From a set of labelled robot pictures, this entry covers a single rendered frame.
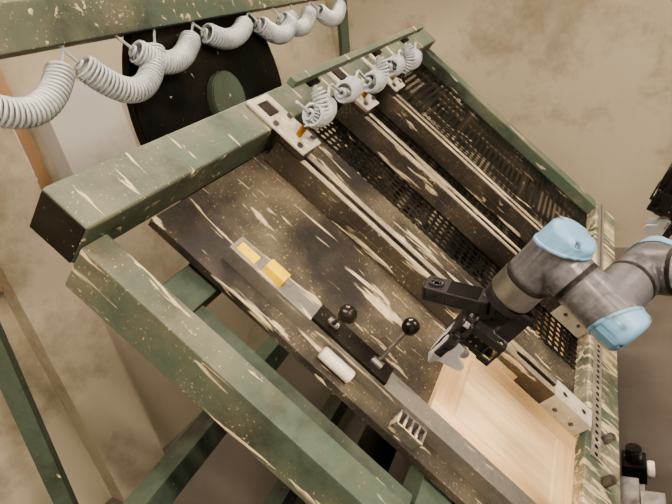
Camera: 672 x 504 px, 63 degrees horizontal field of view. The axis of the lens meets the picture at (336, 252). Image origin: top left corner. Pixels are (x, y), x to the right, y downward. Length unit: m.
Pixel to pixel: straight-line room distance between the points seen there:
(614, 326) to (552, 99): 3.50
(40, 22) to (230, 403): 0.94
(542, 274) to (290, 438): 0.48
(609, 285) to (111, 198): 0.79
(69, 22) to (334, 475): 1.15
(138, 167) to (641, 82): 3.53
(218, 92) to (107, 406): 1.80
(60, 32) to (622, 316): 1.28
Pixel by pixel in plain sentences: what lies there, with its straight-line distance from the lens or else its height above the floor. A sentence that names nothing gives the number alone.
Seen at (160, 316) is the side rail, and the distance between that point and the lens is 0.96.
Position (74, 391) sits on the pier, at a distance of 2.98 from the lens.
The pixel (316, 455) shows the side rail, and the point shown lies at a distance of 0.97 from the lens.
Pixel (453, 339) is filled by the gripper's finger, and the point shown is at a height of 1.48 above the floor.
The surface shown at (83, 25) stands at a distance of 1.54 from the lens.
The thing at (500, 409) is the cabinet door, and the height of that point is 1.07.
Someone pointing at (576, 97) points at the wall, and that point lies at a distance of 4.23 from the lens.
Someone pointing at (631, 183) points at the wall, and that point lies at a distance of 4.36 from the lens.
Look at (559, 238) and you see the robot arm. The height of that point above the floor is 1.66.
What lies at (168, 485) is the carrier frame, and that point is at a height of 0.77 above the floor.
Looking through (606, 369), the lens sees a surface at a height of 0.86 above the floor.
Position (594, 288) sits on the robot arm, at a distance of 0.84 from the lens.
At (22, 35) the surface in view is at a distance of 1.43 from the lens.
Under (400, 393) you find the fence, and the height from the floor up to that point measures 1.29.
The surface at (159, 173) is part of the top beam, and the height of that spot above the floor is 1.82.
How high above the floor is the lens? 2.01
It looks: 22 degrees down
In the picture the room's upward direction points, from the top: 15 degrees counter-clockwise
